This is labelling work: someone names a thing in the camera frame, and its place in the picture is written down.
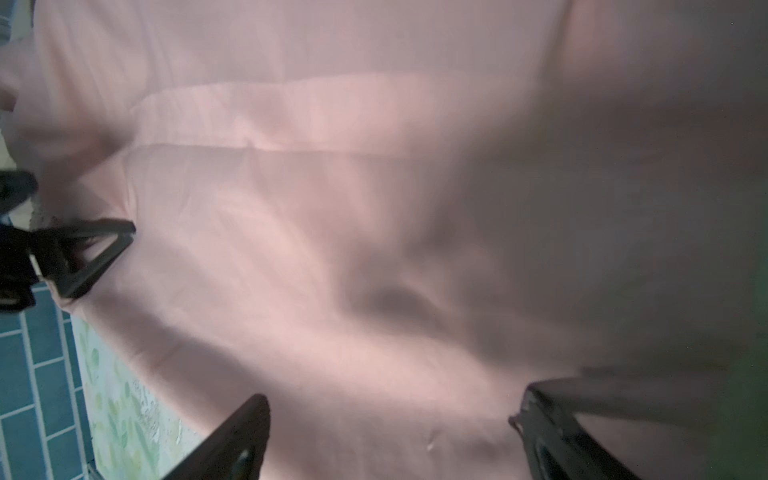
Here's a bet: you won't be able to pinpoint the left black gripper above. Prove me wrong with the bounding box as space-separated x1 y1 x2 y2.
1 170 136 312

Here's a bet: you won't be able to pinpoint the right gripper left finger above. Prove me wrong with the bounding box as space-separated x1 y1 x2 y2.
164 394 271 480

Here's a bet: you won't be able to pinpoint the pink shorts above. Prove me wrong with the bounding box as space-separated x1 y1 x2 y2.
1 1 767 479

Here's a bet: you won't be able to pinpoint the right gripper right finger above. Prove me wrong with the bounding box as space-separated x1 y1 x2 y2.
508 377 648 479

